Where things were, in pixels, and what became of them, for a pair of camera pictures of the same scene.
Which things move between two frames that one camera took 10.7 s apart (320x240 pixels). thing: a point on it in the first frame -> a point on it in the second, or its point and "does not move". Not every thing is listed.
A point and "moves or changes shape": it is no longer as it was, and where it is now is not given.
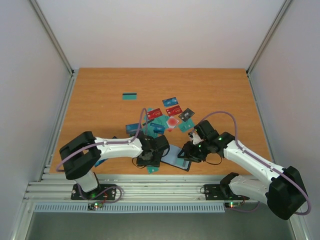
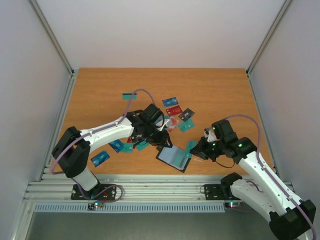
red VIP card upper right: x=173 y=110 does not move
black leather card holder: x=171 y=157 does not move
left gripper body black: x=150 y=162 -> x=155 y=139
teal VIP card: x=151 y=169 moves or changes shape
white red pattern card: x=172 y=122 does not move
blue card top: x=170 y=102 does not move
